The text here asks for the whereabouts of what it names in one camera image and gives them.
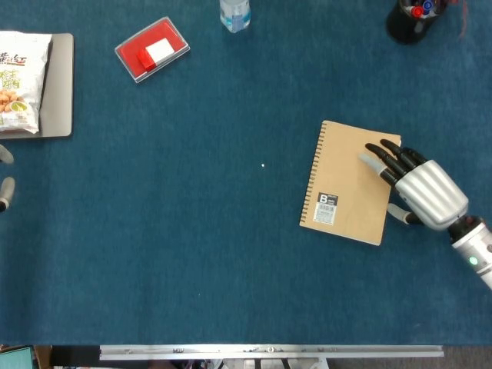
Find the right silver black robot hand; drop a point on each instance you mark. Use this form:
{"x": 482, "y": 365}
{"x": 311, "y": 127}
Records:
{"x": 426, "y": 188}

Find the left robot hand grey fingertips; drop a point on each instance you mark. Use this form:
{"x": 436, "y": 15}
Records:
{"x": 7, "y": 190}

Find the kraft spiral notebook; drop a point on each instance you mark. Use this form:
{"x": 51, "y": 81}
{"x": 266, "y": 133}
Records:
{"x": 346, "y": 173}

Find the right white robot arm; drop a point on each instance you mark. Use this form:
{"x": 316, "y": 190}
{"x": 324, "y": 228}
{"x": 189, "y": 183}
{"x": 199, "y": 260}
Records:
{"x": 473, "y": 250}

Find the black mesh pen holder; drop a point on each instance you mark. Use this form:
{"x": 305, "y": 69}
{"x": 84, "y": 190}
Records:
{"x": 403, "y": 28}

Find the dark grey tray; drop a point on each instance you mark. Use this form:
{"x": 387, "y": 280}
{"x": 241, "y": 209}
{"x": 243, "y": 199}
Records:
{"x": 59, "y": 96}

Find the white snack bag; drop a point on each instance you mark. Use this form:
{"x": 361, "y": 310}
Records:
{"x": 19, "y": 77}

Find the colourful printed packaging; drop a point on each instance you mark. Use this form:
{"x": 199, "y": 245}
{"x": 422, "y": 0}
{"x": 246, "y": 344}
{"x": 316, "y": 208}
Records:
{"x": 15, "y": 357}

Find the red cap marker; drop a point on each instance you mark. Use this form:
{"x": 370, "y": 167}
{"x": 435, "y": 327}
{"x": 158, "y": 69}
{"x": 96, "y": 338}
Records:
{"x": 415, "y": 11}

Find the red ink pad case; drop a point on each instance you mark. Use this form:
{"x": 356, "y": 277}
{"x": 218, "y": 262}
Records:
{"x": 127, "y": 54}

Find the blue cap marker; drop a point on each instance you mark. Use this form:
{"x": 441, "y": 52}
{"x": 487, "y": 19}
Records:
{"x": 427, "y": 5}

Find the blue felt table mat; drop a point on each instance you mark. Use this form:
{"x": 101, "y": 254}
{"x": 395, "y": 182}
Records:
{"x": 192, "y": 230}

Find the red white stamp block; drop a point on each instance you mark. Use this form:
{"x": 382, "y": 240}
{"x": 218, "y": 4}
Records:
{"x": 157, "y": 52}

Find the clear water bottle blue label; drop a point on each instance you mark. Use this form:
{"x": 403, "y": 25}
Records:
{"x": 235, "y": 15}

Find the aluminium table edge rail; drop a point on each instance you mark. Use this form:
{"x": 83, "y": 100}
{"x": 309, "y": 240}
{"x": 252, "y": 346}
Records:
{"x": 269, "y": 350}

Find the robot torso frame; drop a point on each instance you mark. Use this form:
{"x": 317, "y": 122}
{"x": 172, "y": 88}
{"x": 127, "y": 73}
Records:
{"x": 250, "y": 364}

